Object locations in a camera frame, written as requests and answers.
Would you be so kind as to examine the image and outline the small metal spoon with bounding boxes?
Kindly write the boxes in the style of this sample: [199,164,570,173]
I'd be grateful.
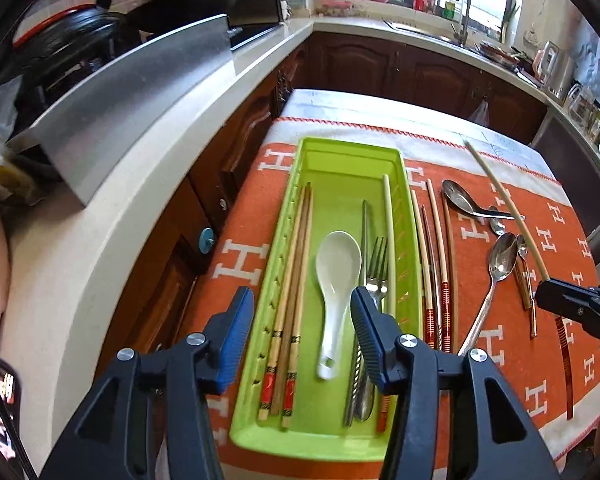
[488,206,532,311]
[516,234,538,339]

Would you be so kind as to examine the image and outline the large metal spoon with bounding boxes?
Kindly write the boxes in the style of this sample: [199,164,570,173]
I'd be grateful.
[457,232,519,357]

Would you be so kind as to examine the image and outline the green plastic utensil tray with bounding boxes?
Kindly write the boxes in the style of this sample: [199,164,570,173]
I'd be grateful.
[229,136,423,462]

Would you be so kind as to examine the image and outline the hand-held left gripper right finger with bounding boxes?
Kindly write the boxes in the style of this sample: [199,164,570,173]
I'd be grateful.
[351,287,563,480]

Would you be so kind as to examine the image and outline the metal fork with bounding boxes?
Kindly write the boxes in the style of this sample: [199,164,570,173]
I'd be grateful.
[354,236,390,423]

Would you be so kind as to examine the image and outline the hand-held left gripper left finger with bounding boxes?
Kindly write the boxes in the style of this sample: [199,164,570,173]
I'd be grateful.
[40,287,256,480]

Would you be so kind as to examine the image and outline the black glass stove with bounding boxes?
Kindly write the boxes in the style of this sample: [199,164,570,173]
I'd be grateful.
[227,22,281,51]

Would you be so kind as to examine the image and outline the hanging white plastic bag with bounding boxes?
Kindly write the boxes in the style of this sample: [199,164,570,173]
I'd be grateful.
[467,97,492,126]

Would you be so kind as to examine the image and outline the steel faucet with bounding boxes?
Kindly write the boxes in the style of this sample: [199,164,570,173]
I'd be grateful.
[452,0,473,47]

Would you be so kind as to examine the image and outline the pale grey table cover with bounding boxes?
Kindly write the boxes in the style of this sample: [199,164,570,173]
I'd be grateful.
[275,89,546,171]

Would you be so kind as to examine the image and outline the metal soup spoon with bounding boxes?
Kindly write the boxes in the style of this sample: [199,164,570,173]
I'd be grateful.
[441,179,527,222]

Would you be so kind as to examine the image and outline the steel electric kettle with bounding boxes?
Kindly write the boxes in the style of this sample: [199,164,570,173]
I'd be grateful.
[532,40,573,101]

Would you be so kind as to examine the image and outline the brown wooden kitchen cabinets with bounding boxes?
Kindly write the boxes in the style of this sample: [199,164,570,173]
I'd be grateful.
[95,30,548,361]

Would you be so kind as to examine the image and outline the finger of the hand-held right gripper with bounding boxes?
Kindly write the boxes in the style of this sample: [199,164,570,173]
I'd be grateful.
[536,279,600,356]

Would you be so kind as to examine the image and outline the grey appliance with dark door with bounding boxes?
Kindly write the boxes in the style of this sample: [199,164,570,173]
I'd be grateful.
[530,110,600,266]

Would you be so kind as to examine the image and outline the row of condiment jars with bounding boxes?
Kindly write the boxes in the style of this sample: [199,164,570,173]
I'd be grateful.
[562,80,600,161]

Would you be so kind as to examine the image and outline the orange and white printed blanket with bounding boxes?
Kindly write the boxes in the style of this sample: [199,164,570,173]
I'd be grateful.
[182,117,600,480]

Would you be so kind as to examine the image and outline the green onion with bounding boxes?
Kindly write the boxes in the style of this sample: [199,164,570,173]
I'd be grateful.
[501,2,521,43]

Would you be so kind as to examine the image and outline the black electric cooker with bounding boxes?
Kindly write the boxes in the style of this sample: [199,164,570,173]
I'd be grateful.
[0,0,131,111]

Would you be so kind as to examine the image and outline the low steel splash guard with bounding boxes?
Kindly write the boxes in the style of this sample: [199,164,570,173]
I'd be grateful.
[10,14,233,208]

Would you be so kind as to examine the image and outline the grey printed wall sheet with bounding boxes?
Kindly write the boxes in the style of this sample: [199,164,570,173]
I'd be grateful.
[570,10,600,126]

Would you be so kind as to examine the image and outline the steel sink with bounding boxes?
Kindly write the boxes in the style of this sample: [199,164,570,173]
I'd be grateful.
[382,19,476,46]

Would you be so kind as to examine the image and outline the pile of dishes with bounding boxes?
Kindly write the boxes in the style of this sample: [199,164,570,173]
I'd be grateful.
[475,40,523,68]

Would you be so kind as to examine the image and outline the clear plastic bag with food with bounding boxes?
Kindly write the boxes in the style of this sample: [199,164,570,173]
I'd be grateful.
[0,105,46,201]

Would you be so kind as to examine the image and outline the white kitchen countertop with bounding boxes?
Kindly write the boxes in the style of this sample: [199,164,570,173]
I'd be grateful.
[0,15,600,461]

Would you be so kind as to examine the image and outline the clear bowl with food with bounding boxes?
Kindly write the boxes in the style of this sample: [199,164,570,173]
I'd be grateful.
[316,0,356,17]

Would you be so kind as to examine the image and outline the white ceramic soup spoon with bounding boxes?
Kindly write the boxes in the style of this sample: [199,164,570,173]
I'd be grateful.
[314,230,364,381]

